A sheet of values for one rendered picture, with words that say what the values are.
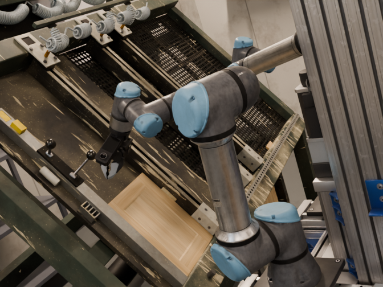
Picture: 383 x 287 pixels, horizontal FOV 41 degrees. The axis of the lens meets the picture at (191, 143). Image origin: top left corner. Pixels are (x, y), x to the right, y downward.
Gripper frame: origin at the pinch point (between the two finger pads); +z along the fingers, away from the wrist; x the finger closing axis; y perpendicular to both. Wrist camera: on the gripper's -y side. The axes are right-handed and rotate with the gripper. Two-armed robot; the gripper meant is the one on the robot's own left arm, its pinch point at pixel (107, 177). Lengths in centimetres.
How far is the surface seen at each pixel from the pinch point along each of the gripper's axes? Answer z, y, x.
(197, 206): 28, 38, -28
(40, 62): -3, 46, 57
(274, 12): 63, 443, 6
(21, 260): 119, 44, 55
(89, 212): 19.4, 0.6, 4.2
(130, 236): 23.5, 2.4, -12.5
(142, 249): 26.2, 1.2, -18.4
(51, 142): -1.5, 3.0, 23.8
